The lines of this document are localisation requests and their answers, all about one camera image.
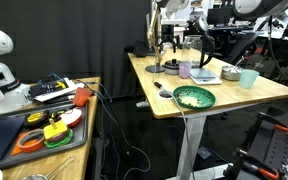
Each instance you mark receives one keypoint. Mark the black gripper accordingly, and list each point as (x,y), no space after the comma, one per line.
(170,31)

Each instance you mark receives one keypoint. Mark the black glass lid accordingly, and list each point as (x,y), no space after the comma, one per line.
(172,62)

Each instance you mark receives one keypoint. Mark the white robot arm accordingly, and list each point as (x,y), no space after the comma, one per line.
(174,16)

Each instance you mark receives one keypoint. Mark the stainless steel pot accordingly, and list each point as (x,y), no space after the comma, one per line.
(171,70)

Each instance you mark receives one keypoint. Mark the purple plastic cup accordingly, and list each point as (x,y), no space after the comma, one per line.
(185,70)

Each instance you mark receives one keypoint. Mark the black pouch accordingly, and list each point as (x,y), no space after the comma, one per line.
(140,48)

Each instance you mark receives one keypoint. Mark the white square tray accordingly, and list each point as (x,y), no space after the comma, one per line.
(205,76)

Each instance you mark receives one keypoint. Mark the white table grommet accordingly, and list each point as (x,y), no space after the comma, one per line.
(165,94)

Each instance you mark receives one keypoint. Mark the green round plate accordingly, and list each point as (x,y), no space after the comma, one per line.
(194,97)

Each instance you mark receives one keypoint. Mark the round metal tin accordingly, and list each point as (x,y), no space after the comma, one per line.
(231,72)

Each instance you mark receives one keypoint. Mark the black office chair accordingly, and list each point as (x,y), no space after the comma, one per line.
(240,46)

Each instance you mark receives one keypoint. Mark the teal plastic cup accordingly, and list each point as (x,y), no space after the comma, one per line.
(248,79)

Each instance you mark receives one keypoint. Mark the large studio light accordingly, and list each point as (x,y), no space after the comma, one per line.
(260,6)

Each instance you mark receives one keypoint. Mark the black curtain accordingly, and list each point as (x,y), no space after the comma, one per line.
(70,36)

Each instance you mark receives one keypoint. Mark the white desk leg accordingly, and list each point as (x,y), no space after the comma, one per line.
(192,143)

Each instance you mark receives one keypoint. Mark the orange red cup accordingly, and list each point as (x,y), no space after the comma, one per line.
(81,96)

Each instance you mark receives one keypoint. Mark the red white toy bowl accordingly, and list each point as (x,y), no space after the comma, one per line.
(72,117)

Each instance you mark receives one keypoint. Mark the dark metal tray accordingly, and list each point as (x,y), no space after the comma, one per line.
(79,133)

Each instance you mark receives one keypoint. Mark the orange black clamp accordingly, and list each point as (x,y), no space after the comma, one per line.
(277,126)
(257,168)

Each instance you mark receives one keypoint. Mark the toy burger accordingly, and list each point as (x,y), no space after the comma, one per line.
(58,134)

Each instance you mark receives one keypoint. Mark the yellow black tape measure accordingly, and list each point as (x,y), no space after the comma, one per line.
(36,119)

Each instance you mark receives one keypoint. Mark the orange tape roll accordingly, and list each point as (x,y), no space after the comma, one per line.
(30,141)

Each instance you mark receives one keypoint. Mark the dark blue notebook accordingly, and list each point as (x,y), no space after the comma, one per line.
(2,136)

